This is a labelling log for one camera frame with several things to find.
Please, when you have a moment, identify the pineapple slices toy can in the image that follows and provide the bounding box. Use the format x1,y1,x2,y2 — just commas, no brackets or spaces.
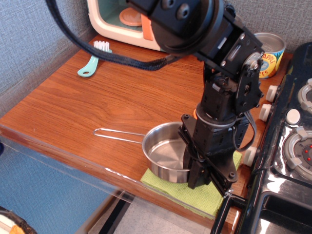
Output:
255,32,286,78

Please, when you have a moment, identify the orange plastic toy croissant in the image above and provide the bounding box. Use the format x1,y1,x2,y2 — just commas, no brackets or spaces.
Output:
193,109,197,119

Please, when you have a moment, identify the small steel pot wire handle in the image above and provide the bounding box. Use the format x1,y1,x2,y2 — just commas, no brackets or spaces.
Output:
93,121,195,184

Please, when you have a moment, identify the black braided cable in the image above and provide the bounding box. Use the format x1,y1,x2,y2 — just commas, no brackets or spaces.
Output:
45,0,182,72

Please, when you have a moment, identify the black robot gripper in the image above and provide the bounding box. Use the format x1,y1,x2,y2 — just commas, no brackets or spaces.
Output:
178,114,249,197

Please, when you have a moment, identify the orange toy plate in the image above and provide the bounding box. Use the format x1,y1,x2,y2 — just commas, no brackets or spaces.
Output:
119,8,142,27

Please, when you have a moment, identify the white teal toy microwave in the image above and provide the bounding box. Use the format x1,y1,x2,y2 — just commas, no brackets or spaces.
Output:
87,0,162,51

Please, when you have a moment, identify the black toy stove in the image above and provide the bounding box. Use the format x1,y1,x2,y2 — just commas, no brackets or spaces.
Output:
212,42,312,234

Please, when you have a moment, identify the yellow-green folded towel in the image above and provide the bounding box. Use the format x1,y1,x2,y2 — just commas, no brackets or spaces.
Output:
140,150,243,218

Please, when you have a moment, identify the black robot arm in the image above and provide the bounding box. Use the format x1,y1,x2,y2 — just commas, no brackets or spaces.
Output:
128,0,264,196

